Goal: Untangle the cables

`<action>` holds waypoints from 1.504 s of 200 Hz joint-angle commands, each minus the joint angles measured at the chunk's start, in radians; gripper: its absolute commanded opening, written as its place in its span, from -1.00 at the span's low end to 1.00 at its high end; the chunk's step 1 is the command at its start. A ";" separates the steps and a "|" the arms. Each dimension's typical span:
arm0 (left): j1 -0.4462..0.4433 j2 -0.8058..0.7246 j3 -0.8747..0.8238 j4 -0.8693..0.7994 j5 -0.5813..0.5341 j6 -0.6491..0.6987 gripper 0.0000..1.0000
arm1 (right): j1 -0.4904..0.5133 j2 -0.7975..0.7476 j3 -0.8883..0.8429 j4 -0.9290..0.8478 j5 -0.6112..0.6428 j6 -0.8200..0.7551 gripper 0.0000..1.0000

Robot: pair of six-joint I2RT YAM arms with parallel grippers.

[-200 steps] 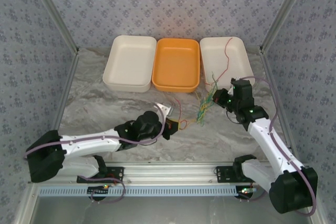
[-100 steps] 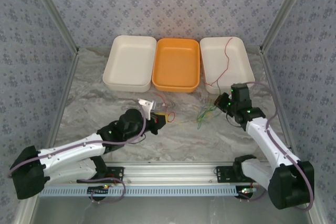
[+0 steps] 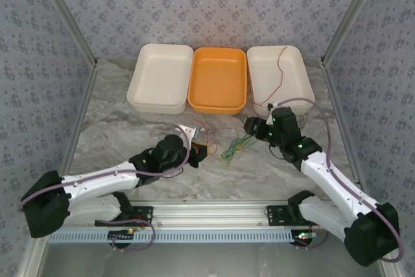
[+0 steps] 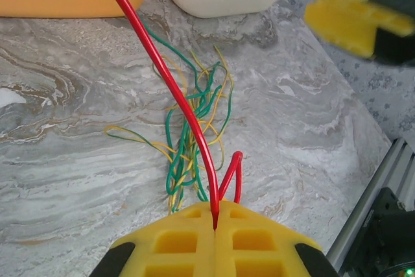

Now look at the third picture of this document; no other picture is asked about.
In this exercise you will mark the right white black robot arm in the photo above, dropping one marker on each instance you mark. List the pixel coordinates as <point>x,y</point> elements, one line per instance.
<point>330,179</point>

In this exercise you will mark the white plastic bin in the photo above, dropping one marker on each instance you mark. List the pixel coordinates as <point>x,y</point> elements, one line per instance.
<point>291,76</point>
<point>159,76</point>

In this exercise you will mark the grey metal base panel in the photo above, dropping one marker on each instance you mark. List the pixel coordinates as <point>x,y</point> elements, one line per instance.
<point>210,260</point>

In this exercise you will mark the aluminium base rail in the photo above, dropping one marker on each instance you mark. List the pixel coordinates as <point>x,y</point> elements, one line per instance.
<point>210,213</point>

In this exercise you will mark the aluminium frame post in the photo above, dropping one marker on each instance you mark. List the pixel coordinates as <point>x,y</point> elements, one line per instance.
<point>350,14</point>
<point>67,14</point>

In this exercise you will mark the small controller board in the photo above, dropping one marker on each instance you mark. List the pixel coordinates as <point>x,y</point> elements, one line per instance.
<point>121,234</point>
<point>304,235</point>

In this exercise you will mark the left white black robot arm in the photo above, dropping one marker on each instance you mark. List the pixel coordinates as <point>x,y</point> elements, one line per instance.
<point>97,184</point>

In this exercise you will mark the orange plastic bin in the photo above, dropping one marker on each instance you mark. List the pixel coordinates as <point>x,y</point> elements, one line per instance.
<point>217,79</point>

